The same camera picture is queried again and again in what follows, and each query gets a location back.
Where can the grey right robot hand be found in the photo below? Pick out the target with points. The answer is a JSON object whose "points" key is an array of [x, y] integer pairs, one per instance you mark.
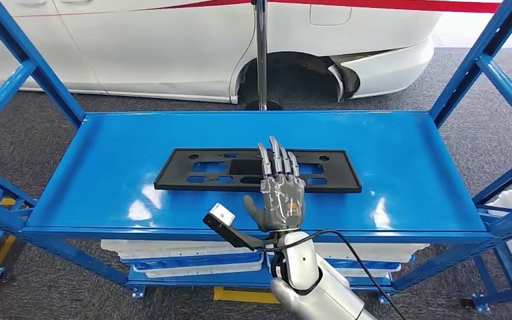
{"points": [[282, 207]]}

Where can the black licence plate bracket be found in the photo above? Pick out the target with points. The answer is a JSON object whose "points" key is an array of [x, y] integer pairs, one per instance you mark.
{"points": [[172, 181]]}

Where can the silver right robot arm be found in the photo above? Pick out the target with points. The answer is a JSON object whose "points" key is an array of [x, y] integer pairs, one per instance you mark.
{"points": [[309, 274]]}

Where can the blue plastic crate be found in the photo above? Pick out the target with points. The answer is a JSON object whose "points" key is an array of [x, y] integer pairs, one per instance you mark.
{"points": [[194, 261], [371, 264]]}

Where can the chrome stanchion pole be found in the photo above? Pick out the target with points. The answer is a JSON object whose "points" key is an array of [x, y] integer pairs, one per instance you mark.
{"points": [[262, 53]]}

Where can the white car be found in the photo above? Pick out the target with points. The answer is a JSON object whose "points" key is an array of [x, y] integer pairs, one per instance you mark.
{"points": [[150, 44]]}

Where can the red barrier belt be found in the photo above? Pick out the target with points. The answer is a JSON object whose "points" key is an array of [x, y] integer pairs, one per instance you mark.
{"points": [[194, 4], [415, 5]]}

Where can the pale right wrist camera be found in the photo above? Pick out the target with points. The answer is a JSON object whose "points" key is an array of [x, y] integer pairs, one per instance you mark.
{"points": [[221, 214]]}

